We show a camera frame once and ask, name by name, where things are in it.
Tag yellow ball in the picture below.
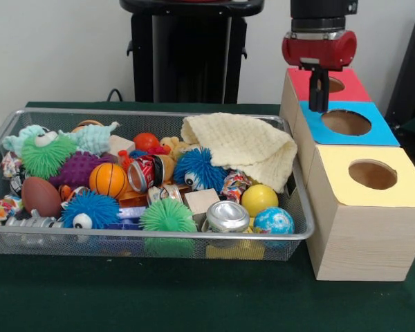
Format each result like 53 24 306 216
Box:
241 184 279 218

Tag cream waffle cloth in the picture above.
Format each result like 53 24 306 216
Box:
181 112 298 194

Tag blue globe ball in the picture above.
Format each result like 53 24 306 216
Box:
253 207 295 235

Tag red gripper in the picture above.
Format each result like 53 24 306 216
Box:
282 30 358 113

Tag brown football toy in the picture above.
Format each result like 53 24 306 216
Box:
21 176 62 218

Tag orange basketball toy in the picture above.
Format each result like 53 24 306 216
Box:
89 163 129 200

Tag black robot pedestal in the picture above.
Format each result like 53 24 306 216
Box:
119 0 266 104

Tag shallow wire mesh bin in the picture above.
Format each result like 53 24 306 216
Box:
0 107 315 262

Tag dark green tablecloth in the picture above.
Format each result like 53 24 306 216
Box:
0 100 415 332

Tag black panel on stand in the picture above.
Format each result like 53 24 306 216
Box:
383 5 415 120

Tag purple spiky ball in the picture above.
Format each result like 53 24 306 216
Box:
48 151 103 190

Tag green spiky ball with eyes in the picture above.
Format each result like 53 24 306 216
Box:
21 129 79 181

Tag crushed silver can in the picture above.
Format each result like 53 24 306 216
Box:
205 201 250 233

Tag blue spiky ball with eye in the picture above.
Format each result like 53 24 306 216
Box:
61 189 122 230

